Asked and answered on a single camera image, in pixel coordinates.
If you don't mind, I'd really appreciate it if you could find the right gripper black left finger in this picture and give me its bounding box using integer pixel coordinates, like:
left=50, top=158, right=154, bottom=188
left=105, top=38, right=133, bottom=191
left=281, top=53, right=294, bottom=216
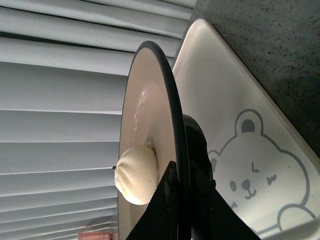
left=126, top=161, right=179, bottom=240

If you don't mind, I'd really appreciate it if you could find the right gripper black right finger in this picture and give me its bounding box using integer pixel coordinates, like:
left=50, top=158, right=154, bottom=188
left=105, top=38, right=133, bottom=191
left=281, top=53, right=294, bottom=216
left=189, top=161, right=259, bottom=240

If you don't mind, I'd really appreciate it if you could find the white steamed bun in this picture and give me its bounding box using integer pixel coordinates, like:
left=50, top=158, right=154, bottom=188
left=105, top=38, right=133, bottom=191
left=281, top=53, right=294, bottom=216
left=114, top=145, right=158, bottom=205

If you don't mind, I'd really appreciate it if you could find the beige plate black rim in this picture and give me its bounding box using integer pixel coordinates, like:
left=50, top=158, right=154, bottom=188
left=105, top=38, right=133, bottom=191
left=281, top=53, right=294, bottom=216
left=116, top=40, right=216, bottom=240

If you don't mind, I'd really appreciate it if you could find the cream bear tray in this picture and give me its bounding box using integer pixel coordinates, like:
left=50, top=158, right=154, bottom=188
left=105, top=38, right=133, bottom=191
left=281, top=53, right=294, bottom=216
left=173, top=19, right=320, bottom=240

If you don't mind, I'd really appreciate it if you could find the grey pleated curtain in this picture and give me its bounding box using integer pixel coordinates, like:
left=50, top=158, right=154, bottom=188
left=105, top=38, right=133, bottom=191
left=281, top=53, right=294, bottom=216
left=0, top=0, right=196, bottom=240

